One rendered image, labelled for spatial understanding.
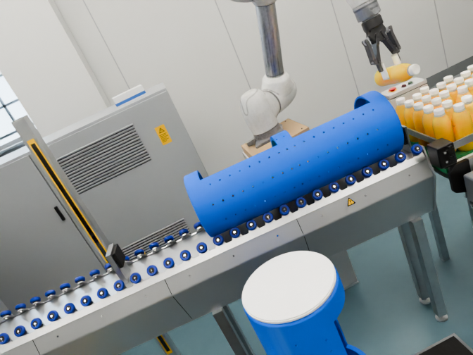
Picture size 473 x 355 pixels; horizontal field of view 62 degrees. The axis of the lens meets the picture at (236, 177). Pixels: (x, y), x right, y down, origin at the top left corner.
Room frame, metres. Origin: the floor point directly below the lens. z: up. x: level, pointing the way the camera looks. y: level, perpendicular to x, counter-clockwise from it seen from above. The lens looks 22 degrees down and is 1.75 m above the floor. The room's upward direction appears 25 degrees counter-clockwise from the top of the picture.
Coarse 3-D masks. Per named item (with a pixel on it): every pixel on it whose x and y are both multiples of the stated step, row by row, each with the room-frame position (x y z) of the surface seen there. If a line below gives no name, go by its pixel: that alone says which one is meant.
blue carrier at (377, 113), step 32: (384, 96) 1.47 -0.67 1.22; (320, 128) 1.46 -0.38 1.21; (352, 128) 1.42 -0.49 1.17; (384, 128) 1.40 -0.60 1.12; (256, 160) 1.45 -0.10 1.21; (288, 160) 1.41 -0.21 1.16; (320, 160) 1.40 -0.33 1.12; (352, 160) 1.40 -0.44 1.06; (192, 192) 1.44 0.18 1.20; (224, 192) 1.41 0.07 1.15; (256, 192) 1.40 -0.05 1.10; (288, 192) 1.40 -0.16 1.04; (224, 224) 1.41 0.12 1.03
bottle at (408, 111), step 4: (408, 108) 1.62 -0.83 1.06; (412, 108) 1.61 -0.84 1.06; (404, 112) 1.64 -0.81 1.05; (408, 112) 1.61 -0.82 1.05; (412, 112) 1.60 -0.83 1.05; (404, 116) 1.64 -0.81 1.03; (408, 116) 1.61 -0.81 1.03; (408, 120) 1.62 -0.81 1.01; (412, 120) 1.60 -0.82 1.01; (408, 124) 1.62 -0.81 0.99; (412, 124) 1.60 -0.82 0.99; (412, 128) 1.61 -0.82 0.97; (412, 136) 1.61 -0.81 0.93; (412, 140) 1.62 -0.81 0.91; (416, 140) 1.61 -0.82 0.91
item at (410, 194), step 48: (384, 192) 1.40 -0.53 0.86; (432, 192) 1.43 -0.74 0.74; (192, 240) 1.60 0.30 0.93; (288, 240) 1.40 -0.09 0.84; (336, 240) 1.44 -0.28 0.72; (96, 288) 1.56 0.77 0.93; (192, 288) 1.40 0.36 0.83; (240, 288) 1.45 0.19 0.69; (48, 336) 1.41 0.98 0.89; (96, 336) 1.41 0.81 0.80; (144, 336) 1.45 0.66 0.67
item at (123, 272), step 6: (108, 246) 1.58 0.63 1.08; (114, 246) 1.56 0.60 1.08; (108, 252) 1.51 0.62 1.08; (114, 252) 1.50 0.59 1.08; (120, 252) 1.55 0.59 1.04; (108, 258) 1.49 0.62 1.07; (114, 258) 1.49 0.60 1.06; (120, 258) 1.52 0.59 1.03; (114, 264) 1.49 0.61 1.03; (120, 264) 1.49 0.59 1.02; (126, 264) 1.58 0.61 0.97; (114, 270) 1.49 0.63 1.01; (120, 270) 1.49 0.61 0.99; (126, 270) 1.54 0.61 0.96; (120, 276) 1.49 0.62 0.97; (126, 276) 1.50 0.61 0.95; (126, 282) 1.49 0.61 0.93
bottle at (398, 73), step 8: (400, 64) 1.41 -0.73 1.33; (408, 64) 1.38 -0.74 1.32; (376, 72) 1.53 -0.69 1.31; (392, 72) 1.42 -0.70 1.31; (400, 72) 1.38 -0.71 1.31; (408, 72) 1.36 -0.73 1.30; (376, 80) 1.51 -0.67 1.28; (384, 80) 1.46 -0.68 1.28; (392, 80) 1.43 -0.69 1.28; (400, 80) 1.40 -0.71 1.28
